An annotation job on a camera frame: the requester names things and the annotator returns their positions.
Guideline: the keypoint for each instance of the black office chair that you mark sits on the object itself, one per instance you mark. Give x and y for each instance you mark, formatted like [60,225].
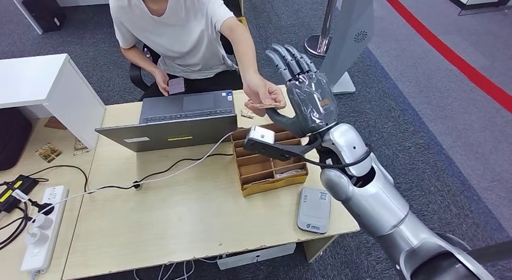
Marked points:
[136,76]

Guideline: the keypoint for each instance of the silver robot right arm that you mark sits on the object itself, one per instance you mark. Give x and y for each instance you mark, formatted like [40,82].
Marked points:
[372,202]

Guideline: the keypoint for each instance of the white power strip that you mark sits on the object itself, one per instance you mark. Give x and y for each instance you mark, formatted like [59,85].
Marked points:
[44,230]

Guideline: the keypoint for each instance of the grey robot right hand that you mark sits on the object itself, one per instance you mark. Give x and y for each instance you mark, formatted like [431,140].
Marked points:
[312,102]

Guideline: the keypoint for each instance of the mauve smartphone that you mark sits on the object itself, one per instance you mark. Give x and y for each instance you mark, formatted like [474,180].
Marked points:
[177,86]

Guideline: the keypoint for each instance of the black yellow-labelled power adapter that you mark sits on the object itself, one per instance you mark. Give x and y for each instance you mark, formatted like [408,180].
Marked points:
[14,190]

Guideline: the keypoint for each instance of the grey laptop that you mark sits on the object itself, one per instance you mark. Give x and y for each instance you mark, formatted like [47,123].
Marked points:
[168,136]

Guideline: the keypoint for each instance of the person's right hand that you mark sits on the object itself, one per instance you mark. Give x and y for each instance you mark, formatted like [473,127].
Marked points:
[163,82]

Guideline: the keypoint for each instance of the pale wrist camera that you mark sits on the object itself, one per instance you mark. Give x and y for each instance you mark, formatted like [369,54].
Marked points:
[261,135]

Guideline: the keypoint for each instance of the black camera bracket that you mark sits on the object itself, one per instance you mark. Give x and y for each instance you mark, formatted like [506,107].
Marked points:
[288,152]

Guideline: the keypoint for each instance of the cardboard card organizer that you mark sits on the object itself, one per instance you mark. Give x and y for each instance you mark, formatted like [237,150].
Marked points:
[260,170]

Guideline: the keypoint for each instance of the white cabinet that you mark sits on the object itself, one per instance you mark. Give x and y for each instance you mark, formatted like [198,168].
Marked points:
[32,80]

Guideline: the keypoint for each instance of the round white plug adapter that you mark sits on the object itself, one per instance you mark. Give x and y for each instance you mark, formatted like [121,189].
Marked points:
[37,238]
[42,222]

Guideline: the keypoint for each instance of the person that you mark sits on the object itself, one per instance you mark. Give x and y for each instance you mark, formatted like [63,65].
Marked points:
[184,34]

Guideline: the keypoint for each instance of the black box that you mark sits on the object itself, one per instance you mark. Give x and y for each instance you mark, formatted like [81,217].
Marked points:
[43,8]

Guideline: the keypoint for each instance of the white grey card reader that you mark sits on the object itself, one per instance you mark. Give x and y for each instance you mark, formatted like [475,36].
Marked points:
[314,210]

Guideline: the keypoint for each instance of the grey kiosk stand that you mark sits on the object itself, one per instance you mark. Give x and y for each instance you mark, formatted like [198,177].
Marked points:
[352,14]

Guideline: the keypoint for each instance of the brown ID card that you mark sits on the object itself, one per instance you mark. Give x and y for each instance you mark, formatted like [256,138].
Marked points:
[267,105]

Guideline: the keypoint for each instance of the person's left hand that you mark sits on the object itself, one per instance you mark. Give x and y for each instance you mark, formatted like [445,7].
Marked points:
[262,94]

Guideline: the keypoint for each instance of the person's right forearm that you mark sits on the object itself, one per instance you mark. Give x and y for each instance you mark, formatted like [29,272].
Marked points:
[138,60]

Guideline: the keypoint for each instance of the brown cardboard piece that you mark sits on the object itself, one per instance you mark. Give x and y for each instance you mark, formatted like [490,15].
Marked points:
[54,124]

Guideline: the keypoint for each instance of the dark bag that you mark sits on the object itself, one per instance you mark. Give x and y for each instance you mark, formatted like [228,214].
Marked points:
[12,138]

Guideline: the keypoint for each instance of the person's left forearm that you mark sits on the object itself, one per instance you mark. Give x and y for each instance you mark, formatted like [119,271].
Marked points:
[246,56]

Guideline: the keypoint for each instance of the black plug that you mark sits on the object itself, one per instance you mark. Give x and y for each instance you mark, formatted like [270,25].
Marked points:
[44,209]

